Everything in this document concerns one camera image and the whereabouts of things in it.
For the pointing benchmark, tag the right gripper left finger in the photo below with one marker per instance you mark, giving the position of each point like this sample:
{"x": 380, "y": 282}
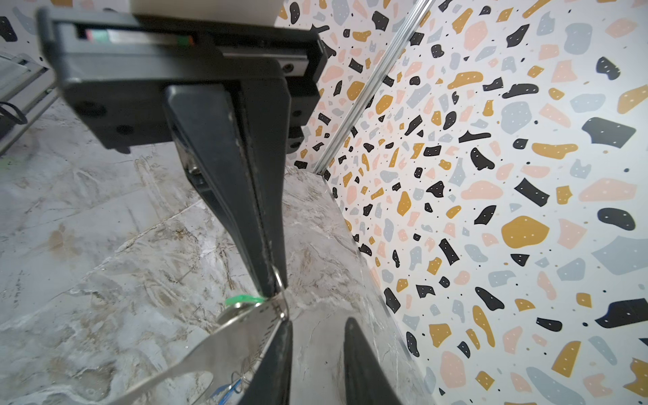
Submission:
{"x": 271, "y": 383}

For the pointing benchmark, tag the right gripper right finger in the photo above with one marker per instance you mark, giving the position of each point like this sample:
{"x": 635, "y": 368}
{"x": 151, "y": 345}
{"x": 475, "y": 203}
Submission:
{"x": 365, "y": 382}

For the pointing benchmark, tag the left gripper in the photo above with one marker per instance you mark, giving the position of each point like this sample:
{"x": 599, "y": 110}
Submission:
{"x": 112, "y": 69}

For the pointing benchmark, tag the translucent keyring tag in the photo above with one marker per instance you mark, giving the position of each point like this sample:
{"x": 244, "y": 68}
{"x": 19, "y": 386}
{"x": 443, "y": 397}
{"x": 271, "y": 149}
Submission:
{"x": 233, "y": 351}

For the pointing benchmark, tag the blue capped key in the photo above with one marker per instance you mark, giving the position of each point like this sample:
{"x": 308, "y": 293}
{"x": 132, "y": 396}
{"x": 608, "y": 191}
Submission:
{"x": 225, "y": 393}

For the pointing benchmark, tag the green capped key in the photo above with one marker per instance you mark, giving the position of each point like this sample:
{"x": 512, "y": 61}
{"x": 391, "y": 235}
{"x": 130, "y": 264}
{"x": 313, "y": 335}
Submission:
{"x": 244, "y": 299}

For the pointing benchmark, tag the metal keyring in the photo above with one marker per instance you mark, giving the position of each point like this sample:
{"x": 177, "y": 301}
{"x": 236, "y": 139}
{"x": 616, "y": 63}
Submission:
{"x": 280, "y": 296}

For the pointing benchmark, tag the right corner aluminium profile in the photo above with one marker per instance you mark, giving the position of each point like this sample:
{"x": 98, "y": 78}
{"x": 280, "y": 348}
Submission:
{"x": 394, "y": 50}

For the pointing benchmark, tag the aluminium mounting rail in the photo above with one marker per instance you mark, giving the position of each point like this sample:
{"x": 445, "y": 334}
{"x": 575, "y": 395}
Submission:
{"x": 27, "y": 89}

